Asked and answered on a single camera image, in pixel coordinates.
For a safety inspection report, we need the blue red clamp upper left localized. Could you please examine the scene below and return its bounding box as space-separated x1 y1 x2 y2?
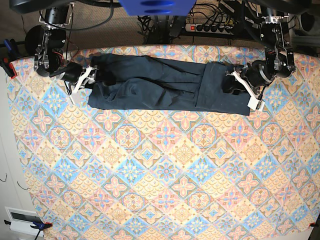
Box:
0 38 18 79

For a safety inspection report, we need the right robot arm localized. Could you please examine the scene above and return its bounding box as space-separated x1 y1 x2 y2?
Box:
9 0 95 95

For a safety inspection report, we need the dark blue t-shirt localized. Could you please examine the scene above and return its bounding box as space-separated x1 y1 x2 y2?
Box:
87 53 250 116

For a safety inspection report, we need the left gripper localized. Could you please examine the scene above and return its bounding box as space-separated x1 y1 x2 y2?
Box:
221 60 276 100

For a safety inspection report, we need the white power strip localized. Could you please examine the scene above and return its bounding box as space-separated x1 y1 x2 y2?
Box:
184 23 232 35

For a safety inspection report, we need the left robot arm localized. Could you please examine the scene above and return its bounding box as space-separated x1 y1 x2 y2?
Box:
222 0 296 100

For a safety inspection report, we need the black round stool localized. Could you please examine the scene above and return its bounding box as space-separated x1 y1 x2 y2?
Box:
24 25 45 56

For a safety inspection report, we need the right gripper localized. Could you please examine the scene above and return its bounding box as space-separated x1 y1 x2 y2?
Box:
57 62 117 96

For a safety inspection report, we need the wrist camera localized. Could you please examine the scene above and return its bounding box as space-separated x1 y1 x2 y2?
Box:
66 92 82 106
247 97 265 112

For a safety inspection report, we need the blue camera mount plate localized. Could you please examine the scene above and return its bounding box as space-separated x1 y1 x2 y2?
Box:
118 0 196 17

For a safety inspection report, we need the blue red clamp lower left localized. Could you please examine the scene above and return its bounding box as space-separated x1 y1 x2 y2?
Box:
4 220 53 240

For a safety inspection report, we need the patterned colourful tablecloth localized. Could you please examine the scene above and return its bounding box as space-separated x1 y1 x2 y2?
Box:
6 53 320 240

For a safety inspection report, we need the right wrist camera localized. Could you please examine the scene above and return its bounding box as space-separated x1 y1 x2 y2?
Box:
66 92 82 106

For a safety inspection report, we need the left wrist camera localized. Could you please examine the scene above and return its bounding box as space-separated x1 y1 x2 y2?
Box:
247 97 265 112

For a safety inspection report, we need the blue red clamp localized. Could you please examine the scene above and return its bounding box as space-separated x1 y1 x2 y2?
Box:
0 38 18 79
4 220 53 240

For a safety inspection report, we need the white floor outlet box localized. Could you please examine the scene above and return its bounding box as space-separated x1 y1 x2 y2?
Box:
4 206 41 237

